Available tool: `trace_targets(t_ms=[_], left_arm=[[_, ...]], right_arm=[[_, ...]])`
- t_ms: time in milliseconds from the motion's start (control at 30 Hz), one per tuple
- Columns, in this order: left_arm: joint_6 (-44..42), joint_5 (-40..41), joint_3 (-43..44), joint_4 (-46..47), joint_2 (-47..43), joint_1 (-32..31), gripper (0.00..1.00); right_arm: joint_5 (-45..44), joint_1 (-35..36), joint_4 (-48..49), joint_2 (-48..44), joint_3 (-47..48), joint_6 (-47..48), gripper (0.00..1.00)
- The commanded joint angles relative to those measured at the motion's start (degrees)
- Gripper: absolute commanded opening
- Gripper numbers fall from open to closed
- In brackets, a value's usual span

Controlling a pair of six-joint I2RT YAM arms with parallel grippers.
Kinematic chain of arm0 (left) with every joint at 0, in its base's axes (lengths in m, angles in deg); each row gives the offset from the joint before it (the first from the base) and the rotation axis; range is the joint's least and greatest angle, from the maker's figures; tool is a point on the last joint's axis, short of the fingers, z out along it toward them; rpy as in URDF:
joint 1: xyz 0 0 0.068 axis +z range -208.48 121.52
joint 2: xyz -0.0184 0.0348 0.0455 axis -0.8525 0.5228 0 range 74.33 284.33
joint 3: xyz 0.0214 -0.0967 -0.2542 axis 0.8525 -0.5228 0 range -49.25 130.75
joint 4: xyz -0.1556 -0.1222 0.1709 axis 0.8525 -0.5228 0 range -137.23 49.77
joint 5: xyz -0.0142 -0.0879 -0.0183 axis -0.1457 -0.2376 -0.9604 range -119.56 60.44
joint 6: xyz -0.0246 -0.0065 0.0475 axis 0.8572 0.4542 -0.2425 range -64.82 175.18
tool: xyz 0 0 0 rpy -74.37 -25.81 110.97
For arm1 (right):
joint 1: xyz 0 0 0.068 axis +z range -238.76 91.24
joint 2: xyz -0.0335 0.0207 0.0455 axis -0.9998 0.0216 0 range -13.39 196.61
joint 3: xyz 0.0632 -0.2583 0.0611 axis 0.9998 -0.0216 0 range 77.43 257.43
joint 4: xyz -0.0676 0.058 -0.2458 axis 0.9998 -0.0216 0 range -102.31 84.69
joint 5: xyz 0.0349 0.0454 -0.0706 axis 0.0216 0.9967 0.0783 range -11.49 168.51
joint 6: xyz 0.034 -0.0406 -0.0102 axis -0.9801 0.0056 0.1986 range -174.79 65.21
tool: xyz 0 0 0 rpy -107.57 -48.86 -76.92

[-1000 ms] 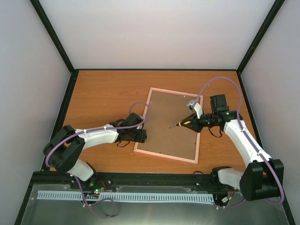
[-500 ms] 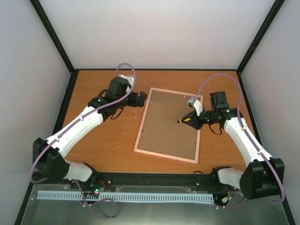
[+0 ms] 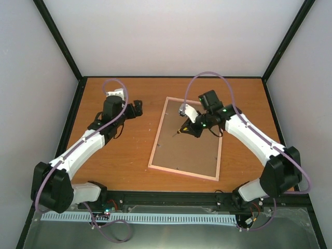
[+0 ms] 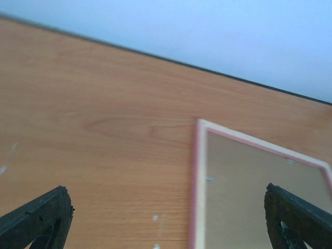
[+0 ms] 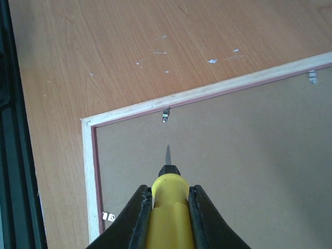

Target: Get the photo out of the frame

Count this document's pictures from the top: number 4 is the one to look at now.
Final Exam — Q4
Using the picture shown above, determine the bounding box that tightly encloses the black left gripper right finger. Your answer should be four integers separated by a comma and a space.
264, 183, 331, 248

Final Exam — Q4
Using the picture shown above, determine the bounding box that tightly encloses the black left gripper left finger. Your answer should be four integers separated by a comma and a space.
1, 186, 74, 248

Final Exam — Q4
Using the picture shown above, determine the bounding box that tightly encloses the pink picture frame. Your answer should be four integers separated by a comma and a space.
189, 119, 331, 248

